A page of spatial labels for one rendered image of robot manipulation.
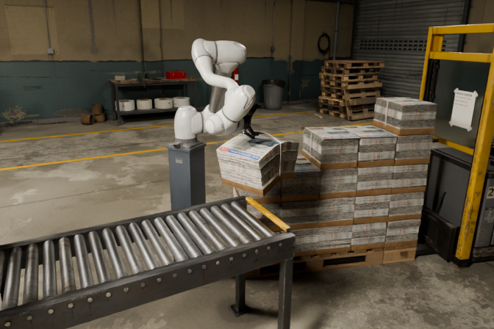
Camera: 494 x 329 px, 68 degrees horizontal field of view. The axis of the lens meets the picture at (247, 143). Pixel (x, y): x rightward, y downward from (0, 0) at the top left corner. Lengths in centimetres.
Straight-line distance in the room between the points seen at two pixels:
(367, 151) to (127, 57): 684
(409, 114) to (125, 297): 220
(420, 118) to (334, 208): 91
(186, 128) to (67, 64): 631
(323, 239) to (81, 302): 186
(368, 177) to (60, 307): 213
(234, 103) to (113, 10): 726
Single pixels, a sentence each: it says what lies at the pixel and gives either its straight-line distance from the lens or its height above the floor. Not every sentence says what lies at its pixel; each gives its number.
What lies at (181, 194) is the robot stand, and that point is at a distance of 270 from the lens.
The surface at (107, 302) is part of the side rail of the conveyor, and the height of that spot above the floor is 74.
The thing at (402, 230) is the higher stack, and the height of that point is 28.
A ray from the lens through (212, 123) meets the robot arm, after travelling 171.
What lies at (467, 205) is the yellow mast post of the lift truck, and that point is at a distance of 324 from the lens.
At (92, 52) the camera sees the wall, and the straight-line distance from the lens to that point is 870.
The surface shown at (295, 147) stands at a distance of 214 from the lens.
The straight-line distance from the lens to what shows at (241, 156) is 190.
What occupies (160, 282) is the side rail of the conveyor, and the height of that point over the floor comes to 76.
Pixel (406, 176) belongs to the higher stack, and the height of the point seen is 74.
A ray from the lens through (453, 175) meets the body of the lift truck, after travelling 355.
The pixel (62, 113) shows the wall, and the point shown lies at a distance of 877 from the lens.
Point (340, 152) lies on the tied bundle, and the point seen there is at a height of 96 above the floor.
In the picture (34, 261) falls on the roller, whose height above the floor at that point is 80.
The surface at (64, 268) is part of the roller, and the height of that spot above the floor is 80.
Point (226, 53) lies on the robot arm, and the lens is 216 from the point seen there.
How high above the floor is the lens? 171
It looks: 15 degrees down
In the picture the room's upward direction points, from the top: 1 degrees clockwise
